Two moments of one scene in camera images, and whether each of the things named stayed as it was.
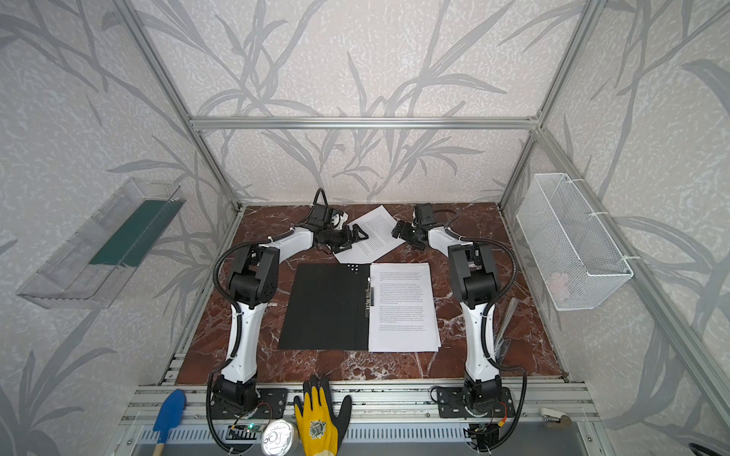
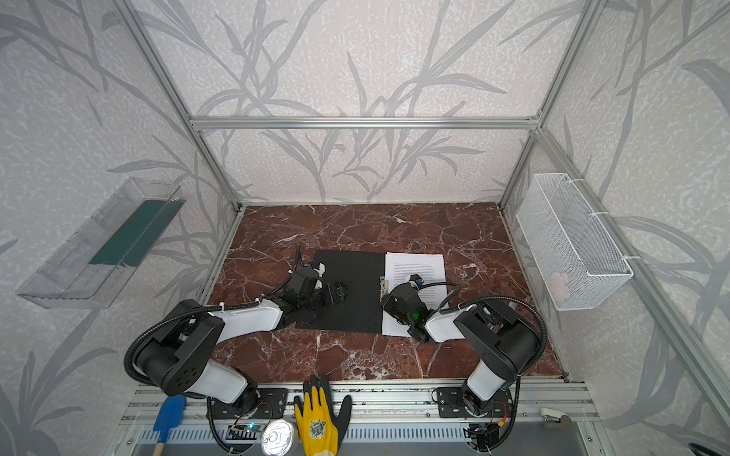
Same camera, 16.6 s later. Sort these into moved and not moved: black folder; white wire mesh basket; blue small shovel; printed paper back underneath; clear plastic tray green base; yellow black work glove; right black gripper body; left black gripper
Moved: black folder; left black gripper; printed paper back underneath; right black gripper body
Not moved: white wire mesh basket; clear plastic tray green base; blue small shovel; yellow black work glove
